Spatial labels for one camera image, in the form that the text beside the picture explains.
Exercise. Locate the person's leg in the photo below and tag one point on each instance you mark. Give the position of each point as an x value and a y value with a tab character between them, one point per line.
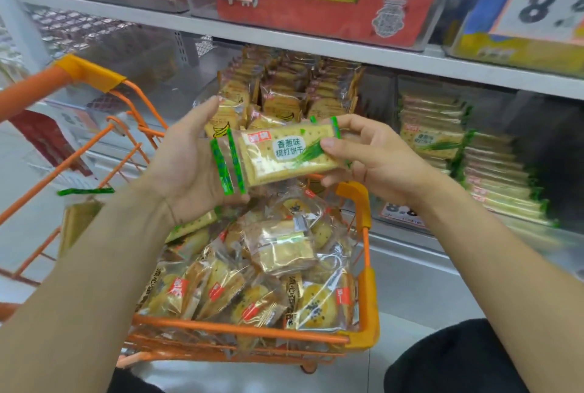
132	383
456	361

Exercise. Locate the red box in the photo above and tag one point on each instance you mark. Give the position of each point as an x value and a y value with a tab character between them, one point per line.
45	141

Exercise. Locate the green cracker packets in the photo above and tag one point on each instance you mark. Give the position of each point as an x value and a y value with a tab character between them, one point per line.
433	141

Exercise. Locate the group of banana biscuit packets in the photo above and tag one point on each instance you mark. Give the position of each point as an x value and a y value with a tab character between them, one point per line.
283	105

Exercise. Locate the white metal store shelf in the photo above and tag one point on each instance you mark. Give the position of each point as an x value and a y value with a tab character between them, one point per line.
319	48

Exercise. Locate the stack of blue yellow packets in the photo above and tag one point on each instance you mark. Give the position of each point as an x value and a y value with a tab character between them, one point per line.
502	52

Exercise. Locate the pile of pastry packets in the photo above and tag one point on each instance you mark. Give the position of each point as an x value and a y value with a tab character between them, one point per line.
214	287

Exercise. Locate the orange shopping cart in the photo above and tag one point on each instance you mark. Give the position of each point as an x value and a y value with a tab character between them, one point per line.
89	71

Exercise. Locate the yellow pastry packets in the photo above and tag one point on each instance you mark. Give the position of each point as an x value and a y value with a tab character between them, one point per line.
319	306

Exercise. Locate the person's left hand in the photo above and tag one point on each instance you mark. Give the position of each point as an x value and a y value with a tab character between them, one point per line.
182	169

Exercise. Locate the person's right forearm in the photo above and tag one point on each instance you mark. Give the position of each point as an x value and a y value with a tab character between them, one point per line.
502	278

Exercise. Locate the person's right hand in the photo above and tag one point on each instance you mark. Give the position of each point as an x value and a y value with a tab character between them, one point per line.
388	160

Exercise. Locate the egg-yolk pastry packet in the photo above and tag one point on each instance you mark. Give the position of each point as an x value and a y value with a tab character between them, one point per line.
278	246

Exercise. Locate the person's right leg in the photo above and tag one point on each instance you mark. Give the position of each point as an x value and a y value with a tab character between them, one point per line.
456	361

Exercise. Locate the person's left forearm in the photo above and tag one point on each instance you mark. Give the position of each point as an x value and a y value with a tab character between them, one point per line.
68	306

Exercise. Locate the person's left leg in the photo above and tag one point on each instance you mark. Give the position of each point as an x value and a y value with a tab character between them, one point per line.
132	383

